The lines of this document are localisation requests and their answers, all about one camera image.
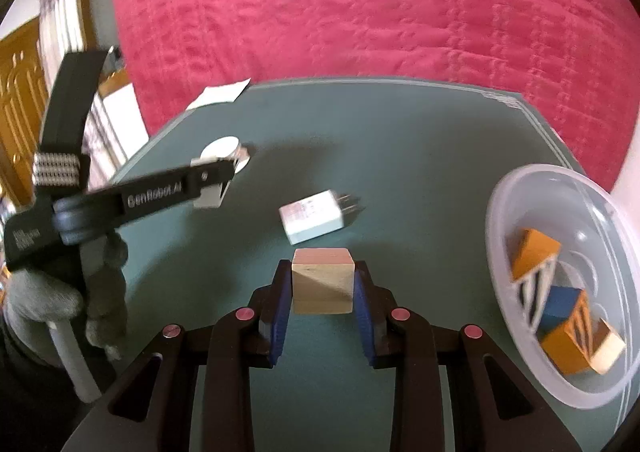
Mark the orange wooden block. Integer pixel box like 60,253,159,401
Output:
539,291,592,376

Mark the natural wooden cube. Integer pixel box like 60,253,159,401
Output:
589,319,626,375

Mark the striped white triangular block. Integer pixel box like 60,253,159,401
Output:
191,157,234,209

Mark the orange wooden cube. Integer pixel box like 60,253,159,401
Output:
511,228,562,282

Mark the white ceramic cup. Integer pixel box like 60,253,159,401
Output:
203,136,242,153

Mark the pink topped wooden cube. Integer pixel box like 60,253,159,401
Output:
292,248,355,316

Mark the white power adapter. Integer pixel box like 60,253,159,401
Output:
279,190,360,246

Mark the grey gloved left hand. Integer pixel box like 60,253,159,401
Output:
1,232,128,370

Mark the white curtain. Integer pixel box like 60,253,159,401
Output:
39,0,127,189

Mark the blue wooden block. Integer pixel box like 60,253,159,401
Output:
538,285,584,334

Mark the wooden door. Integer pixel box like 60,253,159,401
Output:
0,19,49,206

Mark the clear plastic bowl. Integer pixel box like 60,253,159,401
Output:
486,164,639,415

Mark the white saucer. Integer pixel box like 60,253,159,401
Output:
198,144,250,174

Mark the white paper slip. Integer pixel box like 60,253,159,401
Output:
186,78,250,111

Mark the green table mat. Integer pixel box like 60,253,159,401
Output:
118,79,622,451

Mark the red quilted bedspread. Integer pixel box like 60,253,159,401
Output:
113,0,639,188

